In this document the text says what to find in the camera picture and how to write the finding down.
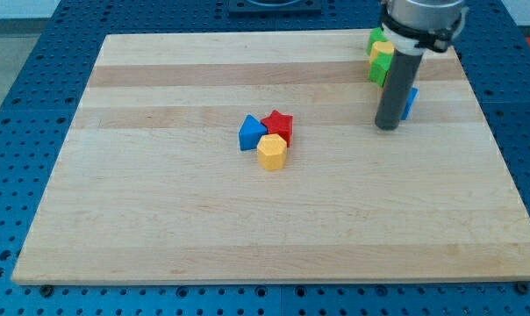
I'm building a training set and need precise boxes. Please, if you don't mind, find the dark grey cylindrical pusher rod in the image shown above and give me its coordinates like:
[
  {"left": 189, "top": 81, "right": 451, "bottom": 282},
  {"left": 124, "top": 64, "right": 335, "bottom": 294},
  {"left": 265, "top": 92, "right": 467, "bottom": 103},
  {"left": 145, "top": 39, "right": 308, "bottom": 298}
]
[{"left": 375, "top": 50, "right": 422, "bottom": 131}]

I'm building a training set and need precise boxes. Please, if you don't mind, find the green star block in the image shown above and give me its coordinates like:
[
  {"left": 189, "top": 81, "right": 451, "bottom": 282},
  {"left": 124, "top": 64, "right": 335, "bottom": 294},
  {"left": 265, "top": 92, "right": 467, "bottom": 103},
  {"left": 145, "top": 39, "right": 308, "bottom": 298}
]
[{"left": 368, "top": 53, "right": 393, "bottom": 88}]

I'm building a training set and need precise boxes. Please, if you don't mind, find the blue cube block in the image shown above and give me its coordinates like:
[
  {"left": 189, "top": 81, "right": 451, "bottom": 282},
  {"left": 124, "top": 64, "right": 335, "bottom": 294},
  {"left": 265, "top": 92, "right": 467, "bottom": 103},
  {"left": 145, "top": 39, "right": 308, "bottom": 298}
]
[{"left": 401, "top": 87, "right": 419, "bottom": 120}]

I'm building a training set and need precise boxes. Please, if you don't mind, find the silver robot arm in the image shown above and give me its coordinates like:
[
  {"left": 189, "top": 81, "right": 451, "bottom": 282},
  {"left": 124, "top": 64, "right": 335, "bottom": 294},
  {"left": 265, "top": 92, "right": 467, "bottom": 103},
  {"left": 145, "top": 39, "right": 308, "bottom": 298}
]
[{"left": 375, "top": 0, "right": 469, "bottom": 131}]

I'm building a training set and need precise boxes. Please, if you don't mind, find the red star block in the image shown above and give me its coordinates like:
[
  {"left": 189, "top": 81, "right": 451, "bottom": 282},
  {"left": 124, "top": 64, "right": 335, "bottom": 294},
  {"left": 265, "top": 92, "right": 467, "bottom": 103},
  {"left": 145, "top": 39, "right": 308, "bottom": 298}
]
[{"left": 260, "top": 110, "right": 293, "bottom": 147}]

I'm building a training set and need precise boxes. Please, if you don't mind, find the yellow block near rod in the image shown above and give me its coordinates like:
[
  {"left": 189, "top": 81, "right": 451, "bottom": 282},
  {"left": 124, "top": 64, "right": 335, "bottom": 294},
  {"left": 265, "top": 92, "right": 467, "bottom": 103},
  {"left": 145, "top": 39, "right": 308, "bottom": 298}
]
[{"left": 369, "top": 41, "right": 395, "bottom": 63}]

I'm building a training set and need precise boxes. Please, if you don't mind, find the green block upper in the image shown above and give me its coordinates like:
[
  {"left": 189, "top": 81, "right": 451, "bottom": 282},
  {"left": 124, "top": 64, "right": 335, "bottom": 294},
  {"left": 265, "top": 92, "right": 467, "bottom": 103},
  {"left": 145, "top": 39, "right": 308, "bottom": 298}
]
[{"left": 367, "top": 27, "right": 387, "bottom": 55}]

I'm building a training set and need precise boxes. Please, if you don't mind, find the yellow hexagonal block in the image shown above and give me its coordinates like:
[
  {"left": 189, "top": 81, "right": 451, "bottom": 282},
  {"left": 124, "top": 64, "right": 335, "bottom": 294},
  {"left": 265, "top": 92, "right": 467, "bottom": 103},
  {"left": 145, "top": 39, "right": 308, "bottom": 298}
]
[{"left": 256, "top": 133, "right": 287, "bottom": 171}]

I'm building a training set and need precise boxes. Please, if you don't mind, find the blue triangular prism block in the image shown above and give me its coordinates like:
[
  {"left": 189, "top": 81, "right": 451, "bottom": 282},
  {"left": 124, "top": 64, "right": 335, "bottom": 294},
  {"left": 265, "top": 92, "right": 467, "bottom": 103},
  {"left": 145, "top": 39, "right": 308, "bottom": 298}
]
[{"left": 238, "top": 115, "right": 268, "bottom": 151}]

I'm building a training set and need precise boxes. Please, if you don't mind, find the light wooden board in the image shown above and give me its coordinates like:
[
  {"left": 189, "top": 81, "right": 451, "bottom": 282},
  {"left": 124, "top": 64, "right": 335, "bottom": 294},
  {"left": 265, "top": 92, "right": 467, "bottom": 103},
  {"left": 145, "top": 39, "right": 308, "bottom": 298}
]
[{"left": 12, "top": 30, "right": 530, "bottom": 285}]

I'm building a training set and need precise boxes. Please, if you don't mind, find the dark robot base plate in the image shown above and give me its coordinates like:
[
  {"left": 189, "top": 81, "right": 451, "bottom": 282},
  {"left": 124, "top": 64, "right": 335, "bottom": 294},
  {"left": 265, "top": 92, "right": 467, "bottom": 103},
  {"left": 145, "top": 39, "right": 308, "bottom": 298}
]
[{"left": 226, "top": 0, "right": 322, "bottom": 14}]

